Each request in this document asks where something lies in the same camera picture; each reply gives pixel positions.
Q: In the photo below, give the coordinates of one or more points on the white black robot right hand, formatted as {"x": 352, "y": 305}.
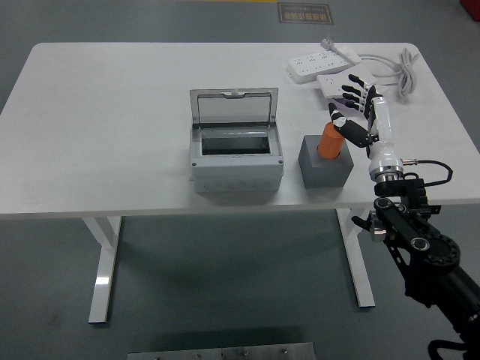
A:
{"x": 382, "y": 153}

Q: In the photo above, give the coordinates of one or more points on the orange cylindrical battery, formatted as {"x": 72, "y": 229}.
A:
{"x": 330, "y": 144}

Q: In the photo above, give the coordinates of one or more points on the transparent hinged box lid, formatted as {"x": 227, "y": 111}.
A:
{"x": 232, "y": 108}

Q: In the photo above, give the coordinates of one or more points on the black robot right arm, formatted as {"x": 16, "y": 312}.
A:
{"x": 442, "y": 255}

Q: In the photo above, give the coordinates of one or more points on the grey plastic electrical box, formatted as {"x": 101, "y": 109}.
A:
{"x": 232, "y": 176}

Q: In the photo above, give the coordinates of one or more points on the red box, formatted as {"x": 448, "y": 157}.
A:
{"x": 471, "y": 9}

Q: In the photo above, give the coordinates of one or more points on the grey block with round hole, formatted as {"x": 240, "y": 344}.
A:
{"x": 322, "y": 174}

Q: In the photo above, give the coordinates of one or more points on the purple round bowl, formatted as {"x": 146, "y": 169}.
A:
{"x": 337, "y": 100}

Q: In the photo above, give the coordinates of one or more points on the black table control panel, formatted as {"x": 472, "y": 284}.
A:
{"x": 435, "y": 208}

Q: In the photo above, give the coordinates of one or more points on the short white power strip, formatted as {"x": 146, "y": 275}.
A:
{"x": 330, "y": 84}

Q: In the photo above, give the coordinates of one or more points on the white power plug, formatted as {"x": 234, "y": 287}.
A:
{"x": 347, "y": 53}

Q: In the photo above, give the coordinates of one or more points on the long white power strip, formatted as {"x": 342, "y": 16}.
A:
{"x": 311, "y": 65}

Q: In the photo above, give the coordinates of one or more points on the white table leg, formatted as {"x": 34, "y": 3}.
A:
{"x": 103, "y": 270}
{"x": 360, "y": 270}

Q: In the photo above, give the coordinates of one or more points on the brown floor sign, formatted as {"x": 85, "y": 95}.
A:
{"x": 305, "y": 13}

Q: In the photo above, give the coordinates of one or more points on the grey metal plate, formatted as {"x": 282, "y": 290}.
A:
{"x": 225, "y": 353}

